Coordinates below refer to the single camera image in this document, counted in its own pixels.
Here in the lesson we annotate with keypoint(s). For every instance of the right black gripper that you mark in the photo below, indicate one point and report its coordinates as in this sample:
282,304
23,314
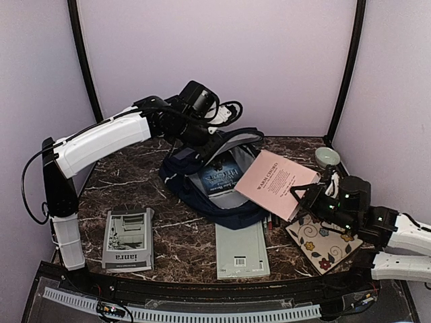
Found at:
312,198

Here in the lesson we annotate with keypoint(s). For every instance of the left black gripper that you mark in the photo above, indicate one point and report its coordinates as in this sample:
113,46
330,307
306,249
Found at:
206,149

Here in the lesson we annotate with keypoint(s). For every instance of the pink Warm Chord book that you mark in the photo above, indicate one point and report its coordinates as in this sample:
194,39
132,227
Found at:
268,180

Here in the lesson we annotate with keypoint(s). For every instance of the Wuthering Heights dark book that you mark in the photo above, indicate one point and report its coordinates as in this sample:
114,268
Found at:
220,178

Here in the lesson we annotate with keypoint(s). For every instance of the navy blue student backpack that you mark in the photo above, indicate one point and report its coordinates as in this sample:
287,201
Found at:
179,172

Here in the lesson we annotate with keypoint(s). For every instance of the pale green thin book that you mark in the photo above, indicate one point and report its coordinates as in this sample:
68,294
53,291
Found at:
241,253

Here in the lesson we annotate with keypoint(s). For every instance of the grey ianra magazine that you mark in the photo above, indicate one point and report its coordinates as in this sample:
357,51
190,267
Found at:
128,241

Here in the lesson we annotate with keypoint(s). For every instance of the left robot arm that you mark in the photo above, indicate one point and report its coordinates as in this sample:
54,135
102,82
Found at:
191,116

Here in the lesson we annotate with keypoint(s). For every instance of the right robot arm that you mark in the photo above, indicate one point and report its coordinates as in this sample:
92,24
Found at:
401,245

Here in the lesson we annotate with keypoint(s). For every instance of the black marker blue cap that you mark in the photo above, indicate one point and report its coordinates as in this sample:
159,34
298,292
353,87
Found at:
275,220

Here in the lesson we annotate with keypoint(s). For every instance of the pale green ceramic bowl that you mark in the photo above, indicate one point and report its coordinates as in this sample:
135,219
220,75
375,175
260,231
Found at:
326,156

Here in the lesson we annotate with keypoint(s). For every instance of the floral square plate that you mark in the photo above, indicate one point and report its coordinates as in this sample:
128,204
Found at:
321,245

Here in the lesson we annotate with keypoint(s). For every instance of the small circuit board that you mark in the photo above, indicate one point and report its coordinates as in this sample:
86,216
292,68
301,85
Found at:
108,310

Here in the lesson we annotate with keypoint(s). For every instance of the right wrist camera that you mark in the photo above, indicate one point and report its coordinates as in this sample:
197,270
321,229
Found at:
331,180

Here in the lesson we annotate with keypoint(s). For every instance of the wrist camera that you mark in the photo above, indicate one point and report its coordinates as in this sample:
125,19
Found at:
331,180
223,115

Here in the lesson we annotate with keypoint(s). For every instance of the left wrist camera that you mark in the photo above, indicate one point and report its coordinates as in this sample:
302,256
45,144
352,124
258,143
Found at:
223,115

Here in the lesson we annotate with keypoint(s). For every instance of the black front rail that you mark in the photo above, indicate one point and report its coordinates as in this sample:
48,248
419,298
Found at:
315,289

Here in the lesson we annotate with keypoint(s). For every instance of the right black frame post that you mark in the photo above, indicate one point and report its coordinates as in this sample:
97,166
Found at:
348,71

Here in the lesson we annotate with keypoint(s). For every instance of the black frame post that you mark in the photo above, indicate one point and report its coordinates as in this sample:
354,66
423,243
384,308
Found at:
348,71
80,48

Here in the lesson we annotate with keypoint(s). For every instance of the left black frame post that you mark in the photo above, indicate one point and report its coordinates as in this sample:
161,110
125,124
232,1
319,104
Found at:
80,48

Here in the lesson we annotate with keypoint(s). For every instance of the grey slotted cable duct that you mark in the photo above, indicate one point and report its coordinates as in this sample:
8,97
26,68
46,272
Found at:
183,312

